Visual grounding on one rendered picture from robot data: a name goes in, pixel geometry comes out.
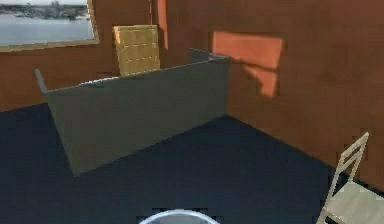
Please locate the grey desk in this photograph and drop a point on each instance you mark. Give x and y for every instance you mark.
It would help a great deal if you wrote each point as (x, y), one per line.
(140, 110)

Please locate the wood framed window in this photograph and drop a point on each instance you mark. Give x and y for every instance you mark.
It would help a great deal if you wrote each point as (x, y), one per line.
(43, 26)

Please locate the pale wooden chair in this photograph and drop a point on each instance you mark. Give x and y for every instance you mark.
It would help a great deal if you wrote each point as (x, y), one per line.
(353, 200)

